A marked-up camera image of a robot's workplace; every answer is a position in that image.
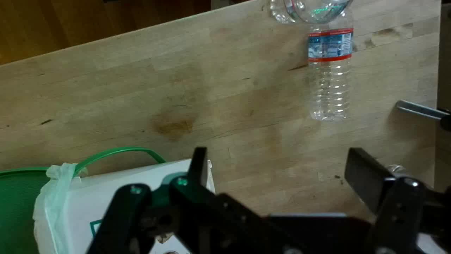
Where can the clear plastic water bottle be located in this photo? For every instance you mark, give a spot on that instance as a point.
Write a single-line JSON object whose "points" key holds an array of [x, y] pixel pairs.
{"points": [[330, 75]]}

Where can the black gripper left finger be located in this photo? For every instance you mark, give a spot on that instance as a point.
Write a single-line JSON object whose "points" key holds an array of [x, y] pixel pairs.
{"points": [[220, 212]]}

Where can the metal bar with black end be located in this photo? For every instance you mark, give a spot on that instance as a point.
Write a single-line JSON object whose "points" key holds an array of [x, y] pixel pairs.
{"points": [[417, 109]]}

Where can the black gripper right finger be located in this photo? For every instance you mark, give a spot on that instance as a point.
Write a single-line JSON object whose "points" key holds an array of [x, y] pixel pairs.
{"points": [[399, 206]]}

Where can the white compost bin with label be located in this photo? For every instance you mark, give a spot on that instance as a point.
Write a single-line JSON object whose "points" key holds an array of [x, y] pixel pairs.
{"points": [[99, 212]]}

